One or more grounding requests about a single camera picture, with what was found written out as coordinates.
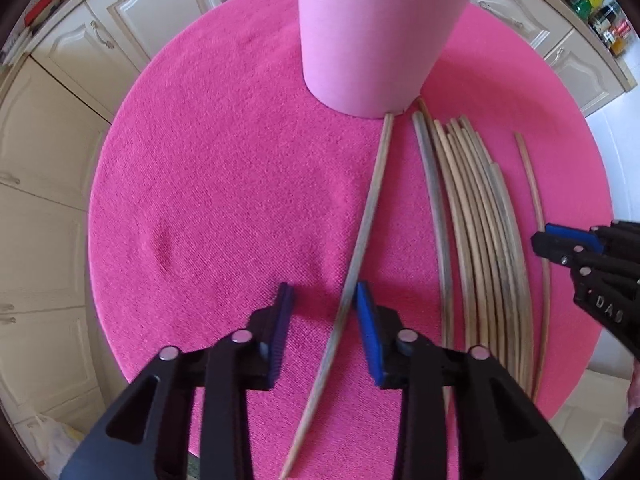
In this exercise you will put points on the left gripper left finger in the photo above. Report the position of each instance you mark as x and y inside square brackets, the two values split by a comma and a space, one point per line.
[145, 433]

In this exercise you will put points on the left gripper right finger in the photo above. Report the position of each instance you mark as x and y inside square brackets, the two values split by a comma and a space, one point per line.
[501, 433]

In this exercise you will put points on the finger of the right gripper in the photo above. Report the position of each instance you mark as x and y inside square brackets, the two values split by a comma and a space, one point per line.
[578, 237]
[555, 249]

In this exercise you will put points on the grey thick chopstick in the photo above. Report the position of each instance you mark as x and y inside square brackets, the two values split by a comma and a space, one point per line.
[523, 298]

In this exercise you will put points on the light bamboo chopstick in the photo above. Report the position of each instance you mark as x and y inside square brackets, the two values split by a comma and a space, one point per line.
[466, 273]
[474, 198]
[495, 217]

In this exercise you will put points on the thin brown chopstick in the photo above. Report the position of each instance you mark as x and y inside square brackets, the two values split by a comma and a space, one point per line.
[545, 265]

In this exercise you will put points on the grey wooden chopstick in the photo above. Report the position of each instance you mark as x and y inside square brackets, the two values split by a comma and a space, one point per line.
[439, 218]

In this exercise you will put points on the dark wooden chopstick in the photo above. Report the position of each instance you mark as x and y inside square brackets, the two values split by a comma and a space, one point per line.
[340, 320]

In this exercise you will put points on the cream lower kitchen cabinets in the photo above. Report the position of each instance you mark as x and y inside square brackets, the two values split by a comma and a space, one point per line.
[51, 144]

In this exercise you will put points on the person right hand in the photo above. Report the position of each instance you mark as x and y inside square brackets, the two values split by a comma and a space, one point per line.
[632, 424]

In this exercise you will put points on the sauce bottles group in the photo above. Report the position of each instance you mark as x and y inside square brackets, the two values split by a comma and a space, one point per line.
[612, 27]

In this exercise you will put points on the pink utensil cup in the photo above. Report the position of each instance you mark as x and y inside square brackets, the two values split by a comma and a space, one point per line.
[367, 58]

